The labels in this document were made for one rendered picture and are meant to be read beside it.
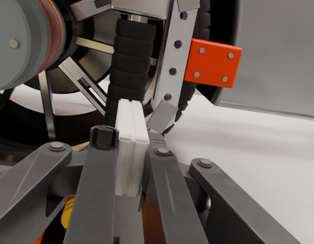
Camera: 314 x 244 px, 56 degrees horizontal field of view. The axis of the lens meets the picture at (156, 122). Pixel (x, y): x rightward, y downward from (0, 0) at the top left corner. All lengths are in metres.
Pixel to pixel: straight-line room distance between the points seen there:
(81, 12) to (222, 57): 0.27
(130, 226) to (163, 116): 1.00
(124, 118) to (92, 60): 0.60
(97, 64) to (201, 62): 0.32
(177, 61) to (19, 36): 0.25
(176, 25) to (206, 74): 0.10
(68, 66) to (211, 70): 0.27
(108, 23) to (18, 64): 0.41
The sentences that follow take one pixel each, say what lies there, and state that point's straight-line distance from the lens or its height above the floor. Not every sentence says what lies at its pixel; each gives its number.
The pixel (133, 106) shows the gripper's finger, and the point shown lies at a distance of 0.18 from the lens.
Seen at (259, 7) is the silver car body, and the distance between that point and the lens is 0.70.
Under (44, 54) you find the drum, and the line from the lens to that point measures 0.40.
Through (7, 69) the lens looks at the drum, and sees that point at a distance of 0.36.
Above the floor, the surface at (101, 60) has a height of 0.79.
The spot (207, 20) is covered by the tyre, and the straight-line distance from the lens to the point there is 0.59.
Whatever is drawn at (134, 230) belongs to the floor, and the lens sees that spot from 1.43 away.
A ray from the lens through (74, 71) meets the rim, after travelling 0.60.
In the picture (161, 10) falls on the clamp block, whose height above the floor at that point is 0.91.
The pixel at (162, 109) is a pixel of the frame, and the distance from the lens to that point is 0.50.
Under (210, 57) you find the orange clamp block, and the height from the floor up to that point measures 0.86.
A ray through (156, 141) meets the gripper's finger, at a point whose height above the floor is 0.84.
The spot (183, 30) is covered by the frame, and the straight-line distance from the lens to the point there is 0.49.
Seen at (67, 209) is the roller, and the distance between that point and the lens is 0.61.
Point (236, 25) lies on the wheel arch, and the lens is 0.68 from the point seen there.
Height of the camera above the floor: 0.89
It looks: 18 degrees down
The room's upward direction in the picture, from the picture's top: 11 degrees clockwise
